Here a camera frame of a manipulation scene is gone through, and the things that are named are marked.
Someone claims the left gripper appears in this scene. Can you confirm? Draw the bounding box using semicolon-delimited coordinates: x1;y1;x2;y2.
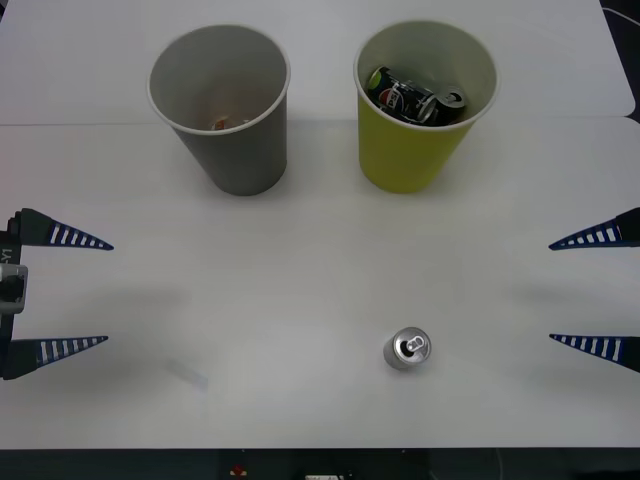
0;206;115;382

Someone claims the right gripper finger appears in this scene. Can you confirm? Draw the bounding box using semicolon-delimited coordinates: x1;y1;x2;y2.
548;332;640;374
547;206;640;252

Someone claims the black can with green print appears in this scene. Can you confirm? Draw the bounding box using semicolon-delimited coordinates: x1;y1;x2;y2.
382;326;432;370

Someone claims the black drink can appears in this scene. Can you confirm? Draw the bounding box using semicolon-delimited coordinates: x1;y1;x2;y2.
368;65;437;124
425;87;469;126

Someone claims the yellow-green plastic waste bin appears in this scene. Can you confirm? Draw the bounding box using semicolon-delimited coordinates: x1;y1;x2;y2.
352;19;500;195

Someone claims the grey plastic waste bin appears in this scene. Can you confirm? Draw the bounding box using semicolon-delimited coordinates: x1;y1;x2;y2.
146;23;292;197

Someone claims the small plastic bottle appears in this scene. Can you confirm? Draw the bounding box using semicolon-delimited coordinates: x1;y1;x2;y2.
209;113;251;132

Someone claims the black robot torso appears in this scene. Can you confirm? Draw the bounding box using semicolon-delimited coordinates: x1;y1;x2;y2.
214;448;431;480

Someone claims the white cable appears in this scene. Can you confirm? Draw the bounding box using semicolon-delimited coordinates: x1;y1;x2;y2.
601;5;640;25

